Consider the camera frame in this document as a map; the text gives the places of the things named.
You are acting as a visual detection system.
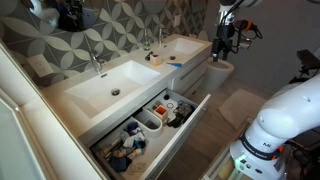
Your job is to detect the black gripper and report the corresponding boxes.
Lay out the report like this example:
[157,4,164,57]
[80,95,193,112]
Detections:
[211,24,235,62]

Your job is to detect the black round cap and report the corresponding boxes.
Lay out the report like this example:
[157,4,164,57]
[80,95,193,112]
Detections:
[164,95,170,100]

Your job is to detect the white box orange inside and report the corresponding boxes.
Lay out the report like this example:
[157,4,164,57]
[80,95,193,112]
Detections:
[154,105,168,121]

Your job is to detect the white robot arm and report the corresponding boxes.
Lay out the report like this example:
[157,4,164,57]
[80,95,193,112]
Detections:
[211,0,320,161]

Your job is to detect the small cream countertop box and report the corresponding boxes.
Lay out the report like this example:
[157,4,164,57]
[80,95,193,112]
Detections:
[150,54,162,66]

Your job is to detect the white toilet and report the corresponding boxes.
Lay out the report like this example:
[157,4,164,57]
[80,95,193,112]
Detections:
[201,58,234,92]

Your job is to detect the far white rectangular sink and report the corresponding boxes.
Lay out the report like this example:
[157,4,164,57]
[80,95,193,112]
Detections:
[159,38,203,55]

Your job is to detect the white rectangular sink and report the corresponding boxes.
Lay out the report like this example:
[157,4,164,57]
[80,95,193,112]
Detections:
[64,60,160,118]
[159,38,203,55]

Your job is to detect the blue toothbrush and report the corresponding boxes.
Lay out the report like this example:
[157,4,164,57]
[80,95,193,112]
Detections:
[167,63,183,68]

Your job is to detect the far chrome faucet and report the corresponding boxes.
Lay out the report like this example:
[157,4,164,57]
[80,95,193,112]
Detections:
[158,28,169,46]

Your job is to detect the chrome faucet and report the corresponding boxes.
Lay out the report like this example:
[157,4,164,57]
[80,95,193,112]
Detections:
[158,28,169,46]
[90,51,105,74]

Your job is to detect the beige bath mat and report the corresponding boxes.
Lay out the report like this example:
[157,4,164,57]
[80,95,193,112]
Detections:
[218,89,266,129]

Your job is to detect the clear glass bottle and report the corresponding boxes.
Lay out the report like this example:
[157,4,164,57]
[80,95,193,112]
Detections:
[143,29,150,51]

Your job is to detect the black sunglasses on counter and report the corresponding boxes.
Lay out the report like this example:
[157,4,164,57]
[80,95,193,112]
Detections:
[145,51,153,61]

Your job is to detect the near chrome faucet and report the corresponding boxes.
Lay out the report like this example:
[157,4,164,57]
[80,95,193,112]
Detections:
[90,51,105,74]

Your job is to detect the near white rectangular sink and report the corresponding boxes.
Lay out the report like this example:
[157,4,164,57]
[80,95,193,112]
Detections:
[64,60,160,118]

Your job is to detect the white crumpled cloth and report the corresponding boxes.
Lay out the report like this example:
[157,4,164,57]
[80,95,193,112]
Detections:
[120,131,145,148]

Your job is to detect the white tube orange cap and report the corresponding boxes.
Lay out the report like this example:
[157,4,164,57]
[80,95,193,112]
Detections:
[127,148,142,160]

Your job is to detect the open white vanity drawer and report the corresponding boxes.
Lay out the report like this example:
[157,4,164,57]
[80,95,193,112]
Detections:
[90,89,210,180]

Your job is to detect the navy blue cloth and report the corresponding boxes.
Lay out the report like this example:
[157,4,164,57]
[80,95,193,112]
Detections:
[109,157,132,172]

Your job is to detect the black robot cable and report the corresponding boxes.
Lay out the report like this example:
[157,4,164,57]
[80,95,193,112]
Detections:
[218,0,264,54]

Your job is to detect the far wall light switch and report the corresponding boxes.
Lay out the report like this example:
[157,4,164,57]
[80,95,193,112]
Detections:
[173,15,181,27]

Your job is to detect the pile of black cables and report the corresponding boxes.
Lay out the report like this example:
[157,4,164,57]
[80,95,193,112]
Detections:
[166,101,196,129]

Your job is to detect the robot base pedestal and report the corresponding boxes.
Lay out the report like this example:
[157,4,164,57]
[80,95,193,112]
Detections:
[203,139,291,180]

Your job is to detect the round wall mirror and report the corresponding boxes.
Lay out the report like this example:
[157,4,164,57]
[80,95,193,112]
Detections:
[20,0,103,32]

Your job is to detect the white wall power outlet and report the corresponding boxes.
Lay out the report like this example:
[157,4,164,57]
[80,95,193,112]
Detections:
[27,54,53,77]

